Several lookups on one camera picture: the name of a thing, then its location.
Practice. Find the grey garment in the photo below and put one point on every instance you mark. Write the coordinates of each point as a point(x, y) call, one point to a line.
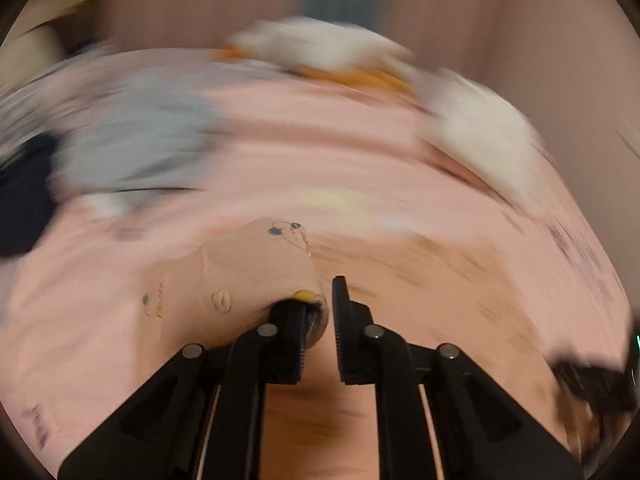
point(140, 135)

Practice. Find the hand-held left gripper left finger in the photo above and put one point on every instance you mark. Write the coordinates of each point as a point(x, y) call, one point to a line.
point(290, 347)

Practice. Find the dark navy cloth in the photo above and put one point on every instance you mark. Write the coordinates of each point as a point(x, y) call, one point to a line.
point(25, 195)

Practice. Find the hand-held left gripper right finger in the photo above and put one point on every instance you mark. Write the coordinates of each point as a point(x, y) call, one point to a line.
point(340, 320)

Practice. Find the crumpled white garment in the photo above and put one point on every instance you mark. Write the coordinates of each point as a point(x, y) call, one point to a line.
point(320, 42)

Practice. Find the folded white garment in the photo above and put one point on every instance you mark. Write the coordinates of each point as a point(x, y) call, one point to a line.
point(480, 130)

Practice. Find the peach cartoon print garment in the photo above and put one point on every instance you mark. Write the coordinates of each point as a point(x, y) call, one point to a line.
point(250, 270)

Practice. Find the orange cloth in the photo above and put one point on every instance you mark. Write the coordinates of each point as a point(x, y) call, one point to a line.
point(370, 80)

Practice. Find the beige curtain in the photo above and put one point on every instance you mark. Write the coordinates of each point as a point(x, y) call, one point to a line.
point(200, 0)

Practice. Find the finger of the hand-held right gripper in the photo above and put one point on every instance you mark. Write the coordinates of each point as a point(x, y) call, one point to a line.
point(595, 385)

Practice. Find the pink leaf print bedsheet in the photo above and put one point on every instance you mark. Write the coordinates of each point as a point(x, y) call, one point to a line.
point(350, 160)

